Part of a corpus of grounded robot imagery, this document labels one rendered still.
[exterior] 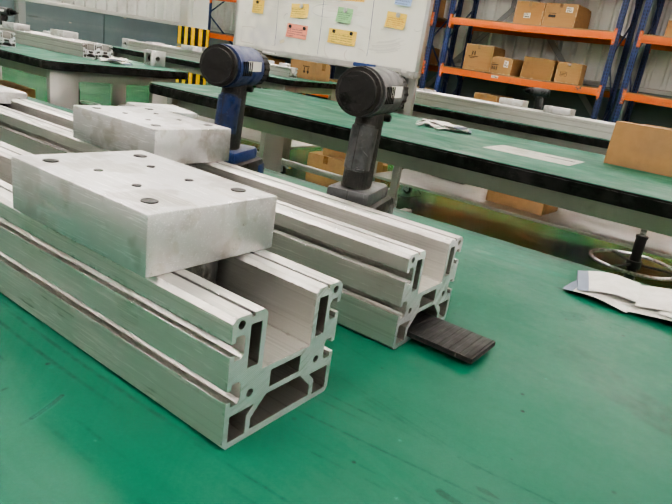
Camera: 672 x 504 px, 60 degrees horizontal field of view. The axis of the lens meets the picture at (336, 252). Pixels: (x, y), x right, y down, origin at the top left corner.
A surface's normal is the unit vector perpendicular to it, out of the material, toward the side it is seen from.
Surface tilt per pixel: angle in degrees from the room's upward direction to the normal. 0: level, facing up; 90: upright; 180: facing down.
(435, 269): 90
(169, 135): 90
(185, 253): 90
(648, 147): 89
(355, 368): 0
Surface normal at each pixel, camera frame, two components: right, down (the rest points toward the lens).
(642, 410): 0.15, -0.94
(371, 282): -0.60, 0.18
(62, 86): 0.79, 0.30
